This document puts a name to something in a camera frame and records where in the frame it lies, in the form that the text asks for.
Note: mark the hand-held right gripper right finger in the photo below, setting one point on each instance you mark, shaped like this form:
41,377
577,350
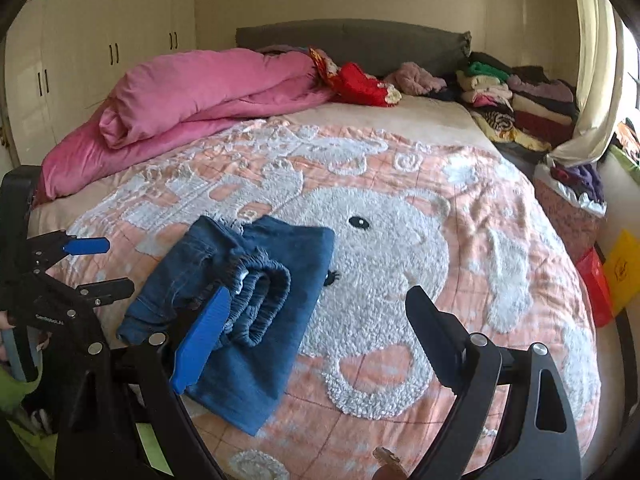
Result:
430,332

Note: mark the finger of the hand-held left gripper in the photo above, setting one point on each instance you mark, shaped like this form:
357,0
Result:
107,290
87,246

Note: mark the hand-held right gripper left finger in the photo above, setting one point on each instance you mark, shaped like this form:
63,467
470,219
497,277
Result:
200,340

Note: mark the blue denim pants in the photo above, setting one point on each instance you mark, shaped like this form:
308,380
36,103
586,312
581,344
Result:
290,270

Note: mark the person's left hand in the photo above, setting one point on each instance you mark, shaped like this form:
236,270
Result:
6,342

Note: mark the peach bear printed blanket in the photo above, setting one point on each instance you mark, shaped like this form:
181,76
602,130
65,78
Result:
400,240

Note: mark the red paper bag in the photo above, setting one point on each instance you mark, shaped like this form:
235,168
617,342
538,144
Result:
595,285

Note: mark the pink floral quilt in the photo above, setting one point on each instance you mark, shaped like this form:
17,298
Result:
565,220

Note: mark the pink duvet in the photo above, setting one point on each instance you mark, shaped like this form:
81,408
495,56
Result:
200,85

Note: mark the yellow paper bag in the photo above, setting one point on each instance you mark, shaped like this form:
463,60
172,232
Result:
622,270

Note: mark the cream wardrobe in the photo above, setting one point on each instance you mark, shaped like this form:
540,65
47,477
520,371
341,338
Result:
100,35

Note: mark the purple cloth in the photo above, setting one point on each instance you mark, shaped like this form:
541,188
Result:
580,177

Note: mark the stack of folded clothes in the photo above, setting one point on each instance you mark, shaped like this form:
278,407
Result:
530,110

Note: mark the mauve fluffy garment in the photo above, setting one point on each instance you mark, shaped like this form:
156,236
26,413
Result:
415,77

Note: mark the red patterned cloth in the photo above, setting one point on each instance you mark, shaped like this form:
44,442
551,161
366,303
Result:
360,85

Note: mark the floral patterned cloth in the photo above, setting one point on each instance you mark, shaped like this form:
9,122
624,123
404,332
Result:
629,140

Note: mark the grey padded headboard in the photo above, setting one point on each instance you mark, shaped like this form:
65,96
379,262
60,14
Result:
375,42

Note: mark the cream curtain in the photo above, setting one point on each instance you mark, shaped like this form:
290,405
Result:
595,85

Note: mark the window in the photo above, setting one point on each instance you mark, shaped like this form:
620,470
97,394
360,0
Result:
631,70

